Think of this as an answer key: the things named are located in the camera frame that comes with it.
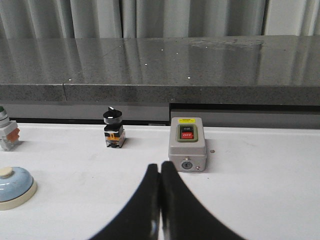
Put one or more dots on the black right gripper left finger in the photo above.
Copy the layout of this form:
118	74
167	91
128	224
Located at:
139	218

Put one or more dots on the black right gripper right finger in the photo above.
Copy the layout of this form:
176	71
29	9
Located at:
183	216

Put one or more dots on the blue and cream call bell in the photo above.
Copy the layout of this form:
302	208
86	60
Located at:
17	186

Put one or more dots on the grey stone counter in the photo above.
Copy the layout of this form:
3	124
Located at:
233	81

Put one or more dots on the grey curtain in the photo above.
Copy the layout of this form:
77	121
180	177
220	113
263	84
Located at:
44	19

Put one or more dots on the grey on-off switch box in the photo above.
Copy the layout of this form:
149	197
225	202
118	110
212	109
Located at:
187	146

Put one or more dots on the black selector switch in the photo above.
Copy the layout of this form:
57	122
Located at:
114	131

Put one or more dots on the green pushbutton switch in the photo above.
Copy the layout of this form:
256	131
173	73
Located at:
9	131

